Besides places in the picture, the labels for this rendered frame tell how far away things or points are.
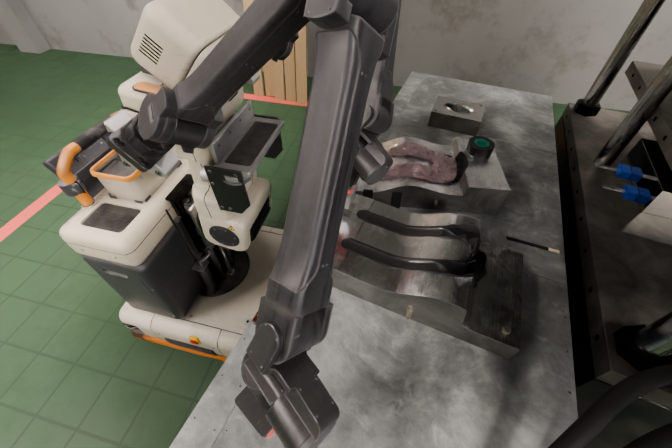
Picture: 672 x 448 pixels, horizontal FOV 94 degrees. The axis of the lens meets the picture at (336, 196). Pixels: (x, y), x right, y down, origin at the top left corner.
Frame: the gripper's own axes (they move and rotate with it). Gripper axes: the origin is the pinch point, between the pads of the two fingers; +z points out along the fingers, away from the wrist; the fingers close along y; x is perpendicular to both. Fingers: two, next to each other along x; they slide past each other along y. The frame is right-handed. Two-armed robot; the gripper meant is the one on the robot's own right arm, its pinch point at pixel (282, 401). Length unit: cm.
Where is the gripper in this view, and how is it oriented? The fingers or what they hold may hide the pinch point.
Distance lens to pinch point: 62.5
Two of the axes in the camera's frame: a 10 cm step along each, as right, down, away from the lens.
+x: -7.5, -4.8, 4.5
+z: -0.2, 7.0, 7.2
